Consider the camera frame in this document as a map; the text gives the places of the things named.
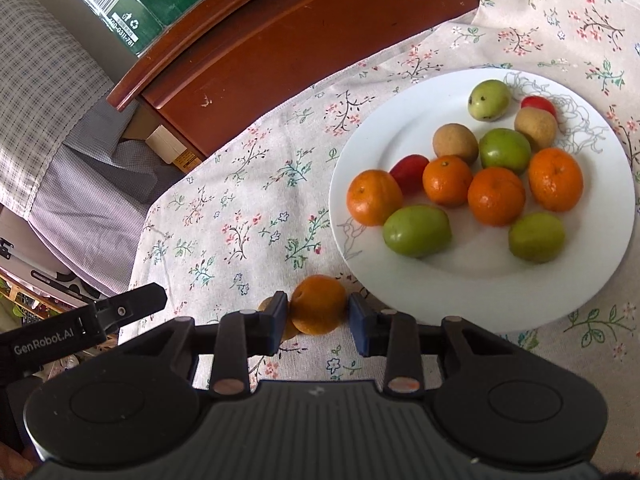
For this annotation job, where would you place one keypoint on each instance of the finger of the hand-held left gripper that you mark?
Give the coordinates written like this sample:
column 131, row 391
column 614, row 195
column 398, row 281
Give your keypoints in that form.
column 132, row 305

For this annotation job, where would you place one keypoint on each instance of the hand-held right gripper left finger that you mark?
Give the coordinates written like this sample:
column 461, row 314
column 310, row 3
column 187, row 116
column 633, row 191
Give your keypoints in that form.
column 277, row 322

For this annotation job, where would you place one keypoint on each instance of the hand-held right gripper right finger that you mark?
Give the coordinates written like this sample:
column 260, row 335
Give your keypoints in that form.
column 361, row 325

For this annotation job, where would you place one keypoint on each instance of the large oblong green jujube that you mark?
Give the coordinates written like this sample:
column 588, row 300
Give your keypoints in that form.
column 417, row 230

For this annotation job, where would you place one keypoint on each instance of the white plate with rose print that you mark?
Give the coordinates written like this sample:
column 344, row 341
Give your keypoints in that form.
column 475, row 280

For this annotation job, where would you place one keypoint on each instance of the red cherry tomato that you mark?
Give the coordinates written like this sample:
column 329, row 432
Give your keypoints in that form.
column 409, row 171
column 539, row 104

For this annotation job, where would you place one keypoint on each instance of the light green jujube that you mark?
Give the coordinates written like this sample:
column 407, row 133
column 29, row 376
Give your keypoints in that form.
column 536, row 236

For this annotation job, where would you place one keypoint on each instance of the small spotted green jujube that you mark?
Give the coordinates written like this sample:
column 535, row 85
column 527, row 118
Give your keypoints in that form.
column 489, row 100

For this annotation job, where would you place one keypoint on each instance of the black and white patterned object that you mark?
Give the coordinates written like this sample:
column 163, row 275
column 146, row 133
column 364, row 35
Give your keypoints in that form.
column 60, row 280

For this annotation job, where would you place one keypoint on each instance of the floral tablecloth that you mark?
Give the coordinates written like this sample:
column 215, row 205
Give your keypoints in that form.
column 240, row 220

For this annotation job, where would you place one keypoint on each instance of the lilac gingham cloth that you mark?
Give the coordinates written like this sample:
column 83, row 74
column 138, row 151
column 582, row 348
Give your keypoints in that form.
column 95, row 195

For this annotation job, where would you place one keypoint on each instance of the open cardboard box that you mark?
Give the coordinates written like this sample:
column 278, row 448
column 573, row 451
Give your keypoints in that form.
column 165, row 142

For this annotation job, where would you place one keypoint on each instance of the beige checked cloth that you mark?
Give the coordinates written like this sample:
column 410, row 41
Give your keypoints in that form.
column 35, row 110

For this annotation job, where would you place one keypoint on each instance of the brown wooden nightstand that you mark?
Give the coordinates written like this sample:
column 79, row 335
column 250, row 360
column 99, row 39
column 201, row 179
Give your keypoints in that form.
column 280, row 50

